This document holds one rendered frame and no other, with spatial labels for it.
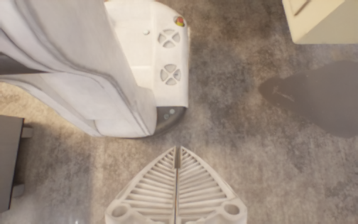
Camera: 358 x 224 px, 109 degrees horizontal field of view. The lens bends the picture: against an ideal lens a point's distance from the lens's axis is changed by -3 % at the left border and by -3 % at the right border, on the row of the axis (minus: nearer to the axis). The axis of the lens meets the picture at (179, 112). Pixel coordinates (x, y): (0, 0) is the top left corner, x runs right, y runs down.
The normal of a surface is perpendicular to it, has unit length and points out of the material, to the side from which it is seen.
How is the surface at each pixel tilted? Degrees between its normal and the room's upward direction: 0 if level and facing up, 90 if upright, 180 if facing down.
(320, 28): 90
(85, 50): 92
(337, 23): 90
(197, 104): 0
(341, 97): 0
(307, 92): 0
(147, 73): 20
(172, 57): 38
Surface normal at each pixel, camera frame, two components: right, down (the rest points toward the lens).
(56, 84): 0.02, 0.82
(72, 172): -0.02, -0.19
